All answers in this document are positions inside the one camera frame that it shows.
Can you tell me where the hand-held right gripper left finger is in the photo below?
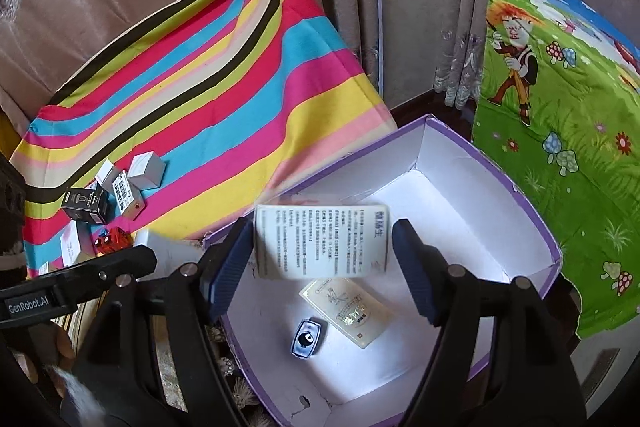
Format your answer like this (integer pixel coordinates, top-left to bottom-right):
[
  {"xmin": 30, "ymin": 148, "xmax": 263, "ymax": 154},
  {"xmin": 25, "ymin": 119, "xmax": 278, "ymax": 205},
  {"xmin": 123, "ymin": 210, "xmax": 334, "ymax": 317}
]
[{"xmin": 60, "ymin": 217, "xmax": 256, "ymax": 427}]

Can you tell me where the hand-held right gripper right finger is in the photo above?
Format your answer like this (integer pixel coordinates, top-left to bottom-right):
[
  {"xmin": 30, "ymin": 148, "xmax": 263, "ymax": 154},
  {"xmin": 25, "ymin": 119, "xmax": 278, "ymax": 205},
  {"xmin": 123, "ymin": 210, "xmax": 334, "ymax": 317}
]
[{"xmin": 392, "ymin": 218, "xmax": 588, "ymax": 427}]

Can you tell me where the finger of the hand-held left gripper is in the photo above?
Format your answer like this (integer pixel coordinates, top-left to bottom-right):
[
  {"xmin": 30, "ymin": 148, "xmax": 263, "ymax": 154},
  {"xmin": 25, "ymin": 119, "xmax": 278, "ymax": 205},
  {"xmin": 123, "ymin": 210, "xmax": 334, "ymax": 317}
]
[{"xmin": 50, "ymin": 246, "xmax": 157, "ymax": 304}]

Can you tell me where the red toy truck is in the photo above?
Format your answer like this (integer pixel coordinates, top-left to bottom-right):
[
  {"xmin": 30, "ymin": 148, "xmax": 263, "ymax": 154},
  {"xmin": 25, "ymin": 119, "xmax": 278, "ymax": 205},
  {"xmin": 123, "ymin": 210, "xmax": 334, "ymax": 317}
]
[{"xmin": 93, "ymin": 227, "xmax": 133, "ymax": 256}]

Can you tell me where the white printed medicine box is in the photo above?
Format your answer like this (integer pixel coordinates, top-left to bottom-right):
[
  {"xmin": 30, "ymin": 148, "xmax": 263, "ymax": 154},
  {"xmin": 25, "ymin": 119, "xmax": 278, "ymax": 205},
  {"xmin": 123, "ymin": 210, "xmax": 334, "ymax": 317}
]
[{"xmin": 254, "ymin": 203, "xmax": 391, "ymax": 281}]

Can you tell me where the purple cardboard box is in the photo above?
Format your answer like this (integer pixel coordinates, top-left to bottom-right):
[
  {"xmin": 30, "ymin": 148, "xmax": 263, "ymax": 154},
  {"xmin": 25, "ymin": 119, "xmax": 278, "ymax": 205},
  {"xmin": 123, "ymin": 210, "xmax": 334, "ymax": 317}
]
[{"xmin": 202, "ymin": 114, "xmax": 563, "ymax": 427}]

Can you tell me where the person's left hand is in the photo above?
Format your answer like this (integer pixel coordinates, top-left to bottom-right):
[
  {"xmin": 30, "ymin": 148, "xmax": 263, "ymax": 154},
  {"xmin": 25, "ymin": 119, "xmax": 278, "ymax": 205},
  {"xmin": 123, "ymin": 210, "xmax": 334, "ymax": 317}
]
[{"xmin": 10, "ymin": 322, "xmax": 77, "ymax": 400}]

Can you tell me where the white box with pink print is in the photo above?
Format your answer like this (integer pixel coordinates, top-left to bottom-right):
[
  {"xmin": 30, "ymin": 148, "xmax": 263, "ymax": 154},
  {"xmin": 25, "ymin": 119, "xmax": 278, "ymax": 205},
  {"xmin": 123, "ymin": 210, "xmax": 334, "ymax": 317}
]
[{"xmin": 59, "ymin": 222, "xmax": 85, "ymax": 269}]

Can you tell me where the white flat box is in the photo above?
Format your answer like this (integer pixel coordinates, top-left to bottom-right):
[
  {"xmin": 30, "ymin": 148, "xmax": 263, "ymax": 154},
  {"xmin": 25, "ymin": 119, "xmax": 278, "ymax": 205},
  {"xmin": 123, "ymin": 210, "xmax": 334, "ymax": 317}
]
[{"xmin": 134, "ymin": 228, "xmax": 205, "ymax": 282}]

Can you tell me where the small black box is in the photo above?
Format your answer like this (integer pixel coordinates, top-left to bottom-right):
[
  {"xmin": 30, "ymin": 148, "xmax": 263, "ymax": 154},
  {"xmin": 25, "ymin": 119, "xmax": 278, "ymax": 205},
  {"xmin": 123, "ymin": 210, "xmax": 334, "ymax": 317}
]
[{"xmin": 61, "ymin": 188, "xmax": 110, "ymax": 224}]

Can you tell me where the white barcode medicine box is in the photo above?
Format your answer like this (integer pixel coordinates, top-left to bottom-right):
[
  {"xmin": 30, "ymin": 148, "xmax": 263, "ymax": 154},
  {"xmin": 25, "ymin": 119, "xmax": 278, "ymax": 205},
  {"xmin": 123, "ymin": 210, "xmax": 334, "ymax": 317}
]
[{"xmin": 112, "ymin": 171, "xmax": 146, "ymax": 221}]

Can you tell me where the cream gold card box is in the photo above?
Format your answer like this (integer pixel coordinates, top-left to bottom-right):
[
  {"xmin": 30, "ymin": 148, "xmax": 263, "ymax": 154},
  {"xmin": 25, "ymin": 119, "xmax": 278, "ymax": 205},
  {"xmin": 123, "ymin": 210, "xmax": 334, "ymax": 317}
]
[{"xmin": 299, "ymin": 277, "xmax": 390, "ymax": 349}]

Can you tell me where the white lettered cube box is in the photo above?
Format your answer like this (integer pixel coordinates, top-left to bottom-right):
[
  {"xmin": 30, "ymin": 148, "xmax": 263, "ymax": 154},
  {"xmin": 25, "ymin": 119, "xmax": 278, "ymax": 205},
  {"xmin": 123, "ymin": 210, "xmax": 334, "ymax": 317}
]
[{"xmin": 96, "ymin": 159, "xmax": 119, "ymax": 188}]

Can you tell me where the furry white sleeve cuff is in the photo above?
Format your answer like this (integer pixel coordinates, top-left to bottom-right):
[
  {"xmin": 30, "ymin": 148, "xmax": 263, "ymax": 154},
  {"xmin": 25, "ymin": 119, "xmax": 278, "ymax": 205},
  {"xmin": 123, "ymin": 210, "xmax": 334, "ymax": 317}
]
[{"xmin": 50, "ymin": 364, "xmax": 105, "ymax": 427}]

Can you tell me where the small blue oval case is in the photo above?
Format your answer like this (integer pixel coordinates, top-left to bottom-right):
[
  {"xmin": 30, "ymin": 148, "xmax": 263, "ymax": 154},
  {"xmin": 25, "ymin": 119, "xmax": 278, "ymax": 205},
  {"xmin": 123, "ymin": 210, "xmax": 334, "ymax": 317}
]
[{"xmin": 290, "ymin": 318, "xmax": 327, "ymax": 359}]

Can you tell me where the plain white cube box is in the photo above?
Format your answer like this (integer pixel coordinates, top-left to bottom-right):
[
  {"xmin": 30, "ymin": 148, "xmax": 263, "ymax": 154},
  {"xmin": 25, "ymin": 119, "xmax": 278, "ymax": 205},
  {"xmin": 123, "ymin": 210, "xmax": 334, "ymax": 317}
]
[{"xmin": 130, "ymin": 152, "xmax": 167, "ymax": 190}]

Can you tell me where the lace doily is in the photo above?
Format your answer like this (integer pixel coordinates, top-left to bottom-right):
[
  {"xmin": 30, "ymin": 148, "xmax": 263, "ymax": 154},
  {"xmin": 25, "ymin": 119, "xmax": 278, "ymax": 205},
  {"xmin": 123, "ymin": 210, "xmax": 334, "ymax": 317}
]
[{"xmin": 207, "ymin": 322, "xmax": 283, "ymax": 427}]

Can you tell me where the yellow leather sofa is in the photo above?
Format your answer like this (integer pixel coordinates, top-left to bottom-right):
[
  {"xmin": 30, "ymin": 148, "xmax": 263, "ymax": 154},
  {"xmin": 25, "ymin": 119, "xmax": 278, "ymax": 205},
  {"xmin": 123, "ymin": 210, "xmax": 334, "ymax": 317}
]
[{"xmin": 0, "ymin": 109, "xmax": 23, "ymax": 152}]

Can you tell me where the colourful striped cloth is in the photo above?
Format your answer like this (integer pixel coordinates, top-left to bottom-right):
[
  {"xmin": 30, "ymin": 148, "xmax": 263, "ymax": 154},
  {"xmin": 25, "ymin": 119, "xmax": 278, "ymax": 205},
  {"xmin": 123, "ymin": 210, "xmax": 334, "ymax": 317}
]
[{"xmin": 10, "ymin": 0, "xmax": 398, "ymax": 278}]

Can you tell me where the green cartoon printed cloth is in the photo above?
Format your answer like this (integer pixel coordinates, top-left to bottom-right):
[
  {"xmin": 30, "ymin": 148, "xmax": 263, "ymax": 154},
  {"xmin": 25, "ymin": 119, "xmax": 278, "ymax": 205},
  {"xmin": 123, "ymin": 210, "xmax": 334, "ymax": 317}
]
[{"xmin": 471, "ymin": 0, "xmax": 640, "ymax": 340}]

